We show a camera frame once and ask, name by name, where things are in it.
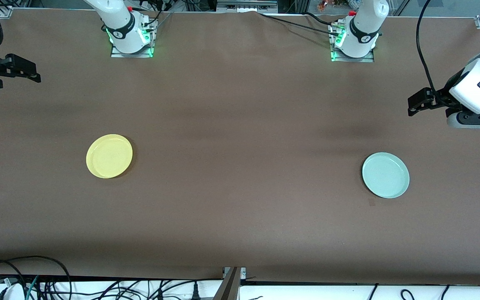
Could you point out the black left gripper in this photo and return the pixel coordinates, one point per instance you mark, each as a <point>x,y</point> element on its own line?
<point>444,96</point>

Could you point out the pale green round plate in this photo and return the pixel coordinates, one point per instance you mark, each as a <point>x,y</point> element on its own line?
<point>386,175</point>

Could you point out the yellow round plate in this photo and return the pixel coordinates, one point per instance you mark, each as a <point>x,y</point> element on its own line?
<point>108,157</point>

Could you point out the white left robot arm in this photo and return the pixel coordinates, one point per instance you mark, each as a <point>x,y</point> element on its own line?
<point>365,25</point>

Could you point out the colourful toy pile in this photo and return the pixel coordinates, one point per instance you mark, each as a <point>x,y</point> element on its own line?
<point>331,4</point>

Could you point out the brown table mat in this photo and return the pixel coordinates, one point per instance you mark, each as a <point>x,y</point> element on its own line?
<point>240,166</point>

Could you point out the white shelf board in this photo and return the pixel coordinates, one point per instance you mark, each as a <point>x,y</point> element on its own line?
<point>306,293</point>

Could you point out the aluminium profile beam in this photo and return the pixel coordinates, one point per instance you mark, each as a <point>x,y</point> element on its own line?
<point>229,287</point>

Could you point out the black power plug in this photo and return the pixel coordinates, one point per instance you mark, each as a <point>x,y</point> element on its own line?
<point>196,293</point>

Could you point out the small metal corner bracket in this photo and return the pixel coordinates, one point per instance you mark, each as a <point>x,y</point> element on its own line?
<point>4,12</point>

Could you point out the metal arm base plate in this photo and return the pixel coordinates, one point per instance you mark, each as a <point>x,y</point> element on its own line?
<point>117,55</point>
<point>369,59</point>

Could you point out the aluminium frame bar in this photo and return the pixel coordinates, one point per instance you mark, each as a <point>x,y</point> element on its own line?
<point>246,6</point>

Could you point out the silver corner bracket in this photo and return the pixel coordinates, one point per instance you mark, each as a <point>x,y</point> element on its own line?
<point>243,273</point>

